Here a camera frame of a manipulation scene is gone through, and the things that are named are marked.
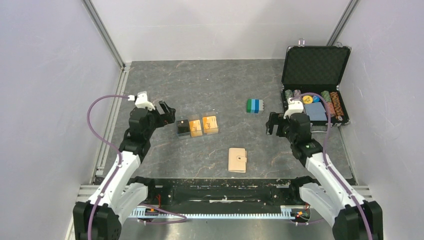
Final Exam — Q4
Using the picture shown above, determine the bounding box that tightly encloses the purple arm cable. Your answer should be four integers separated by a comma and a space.
86, 94, 137, 240
291, 92, 374, 240

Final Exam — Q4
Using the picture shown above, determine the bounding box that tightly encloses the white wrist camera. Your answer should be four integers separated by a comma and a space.
283, 97, 304, 119
128, 91, 156, 111

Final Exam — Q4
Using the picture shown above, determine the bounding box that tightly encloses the cream leather card holder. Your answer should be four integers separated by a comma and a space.
228, 147, 248, 173

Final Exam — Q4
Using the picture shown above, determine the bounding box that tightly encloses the clear acrylic card stand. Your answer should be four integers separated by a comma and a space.
175, 111, 220, 139

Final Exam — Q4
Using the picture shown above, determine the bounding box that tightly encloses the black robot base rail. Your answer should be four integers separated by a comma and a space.
129, 177, 306, 214

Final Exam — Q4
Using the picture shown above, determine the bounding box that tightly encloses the green blue grey block stack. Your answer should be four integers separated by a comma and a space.
246, 98, 264, 114

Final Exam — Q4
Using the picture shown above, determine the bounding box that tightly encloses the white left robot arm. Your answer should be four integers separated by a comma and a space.
72, 101, 176, 240

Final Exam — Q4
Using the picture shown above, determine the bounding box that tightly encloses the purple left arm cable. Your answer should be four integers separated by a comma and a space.
86, 94, 137, 240

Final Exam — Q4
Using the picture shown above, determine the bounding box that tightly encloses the yellow dealer chip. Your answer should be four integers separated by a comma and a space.
302, 95, 314, 104

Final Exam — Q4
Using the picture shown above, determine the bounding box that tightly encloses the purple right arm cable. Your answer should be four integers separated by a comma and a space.
291, 92, 374, 240

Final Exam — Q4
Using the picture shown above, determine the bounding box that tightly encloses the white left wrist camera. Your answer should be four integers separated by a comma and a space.
128, 91, 156, 111

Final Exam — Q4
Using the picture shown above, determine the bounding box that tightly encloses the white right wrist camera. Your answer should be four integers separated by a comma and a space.
283, 97, 304, 119

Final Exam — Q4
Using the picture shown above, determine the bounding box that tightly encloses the black poker chip case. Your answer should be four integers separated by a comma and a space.
280, 45, 352, 127

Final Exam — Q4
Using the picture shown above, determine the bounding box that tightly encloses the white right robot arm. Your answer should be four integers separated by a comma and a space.
265, 112, 384, 240

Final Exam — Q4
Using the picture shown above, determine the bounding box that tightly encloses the black credit card stack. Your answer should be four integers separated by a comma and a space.
176, 119, 191, 137

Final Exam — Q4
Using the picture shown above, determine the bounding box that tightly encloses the gold credit card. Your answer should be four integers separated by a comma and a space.
189, 119, 203, 138
202, 116, 219, 135

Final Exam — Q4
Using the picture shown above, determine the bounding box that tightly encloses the blue playing card deck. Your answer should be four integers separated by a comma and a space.
303, 102, 328, 122

